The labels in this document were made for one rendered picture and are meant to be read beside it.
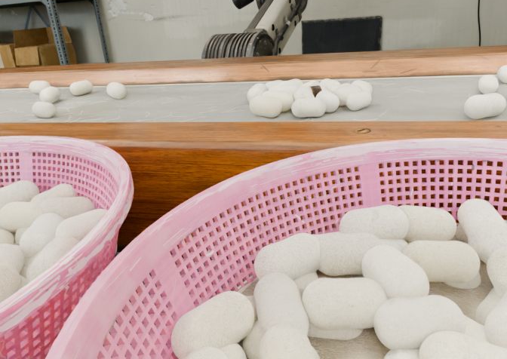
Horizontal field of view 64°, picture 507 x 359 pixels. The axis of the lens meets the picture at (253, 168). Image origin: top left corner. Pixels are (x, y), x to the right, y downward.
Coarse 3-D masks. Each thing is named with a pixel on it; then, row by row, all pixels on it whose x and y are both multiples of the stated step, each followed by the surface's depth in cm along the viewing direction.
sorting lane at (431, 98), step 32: (0, 96) 66; (32, 96) 63; (64, 96) 61; (96, 96) 59; (128, 96) 58; (160, 96) 56; (192, 96) 54; (224, 96) 53; (384, 96) 46; (416, 96) 45; (448, 96) 44
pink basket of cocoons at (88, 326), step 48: (384, 144) 22; (432, 144) 22; (480, 144) 22; (240, 192) 19; (336, 192) 22; (384, 192) 23; (432, 192) 22; (480, 192) 22; (144, 240) 15; (192, 240) 17; (240, 240) 19; (96, 288) 12; (144, 288) 14; (192, 288) 16; (240, 288) 18; (96, 336) 11; (144, 336) 13
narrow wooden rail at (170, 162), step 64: (0, 128) 34; (64, 128) 33; (128, 128) 31; (192, 128) 30; (256, 128) 29; (320, 128) 27; (384, 128) 26; (448, 128) 26; (192, 192) 28; (320, 192) 26
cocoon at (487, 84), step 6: (480, 78) 44; (486, 78) 43; (492, 78) 42; (480, 84) 43; (486, 84) 42; (492, 84) 42; (498, 84) 42; (480, 90) 43; (486, 90) 42; (492, 90) 42
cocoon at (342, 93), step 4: (352, 84) 43; (336, 88) 43; (340, 88) 42; (344, 88) 42; (348, 88) 42; (352, 88) 42; (356, 88) 42; (360, 88) 43; (336, 92) 42; (340, 92) 42; (344, 92) 42; (348, 92) 42; (352, 92) 42; (340, 96) 42; (344, 96) 42; (340, 100) 42; (344, 100) 42; (340, 104) 42; (344, 104) 42
